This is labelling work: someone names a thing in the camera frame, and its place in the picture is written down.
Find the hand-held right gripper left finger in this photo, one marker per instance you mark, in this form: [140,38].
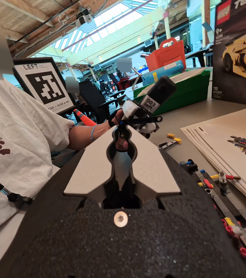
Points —
[88,169]

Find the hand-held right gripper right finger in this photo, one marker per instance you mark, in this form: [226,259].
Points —
[155,169]

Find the black thin lego beam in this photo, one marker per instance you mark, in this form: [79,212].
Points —
[140,120]

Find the lego instruction booklet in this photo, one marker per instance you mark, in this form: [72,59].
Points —
[211,139]

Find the lego chassis assembly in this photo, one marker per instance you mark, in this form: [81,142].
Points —
[220,202]

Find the yellow lego connector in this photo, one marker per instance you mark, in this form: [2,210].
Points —
[170,135]

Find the lego set box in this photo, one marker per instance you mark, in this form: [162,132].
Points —
[233,65]

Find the person's left hand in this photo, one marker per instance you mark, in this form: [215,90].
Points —
[105,129]

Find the blue rolled bag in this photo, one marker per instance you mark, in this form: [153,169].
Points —
[162,72]

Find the white sheet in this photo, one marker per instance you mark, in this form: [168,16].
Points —
[179,79]

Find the green storage bin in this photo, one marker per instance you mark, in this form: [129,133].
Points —
[190,93]

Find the red felt bag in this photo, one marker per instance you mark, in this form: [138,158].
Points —
[164,58]

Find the blue wristband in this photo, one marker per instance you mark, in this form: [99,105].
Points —
[93,132]

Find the orange traffic cone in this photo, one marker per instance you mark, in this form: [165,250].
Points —
[86,119]

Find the black office chair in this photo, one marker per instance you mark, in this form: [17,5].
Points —
[92,95]

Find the person in white shirt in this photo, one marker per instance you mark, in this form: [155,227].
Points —
[16,119]

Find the black framed marker sign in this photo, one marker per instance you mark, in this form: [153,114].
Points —
[45,86]

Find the white ceiling device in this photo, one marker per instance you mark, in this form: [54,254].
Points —
[83,19]

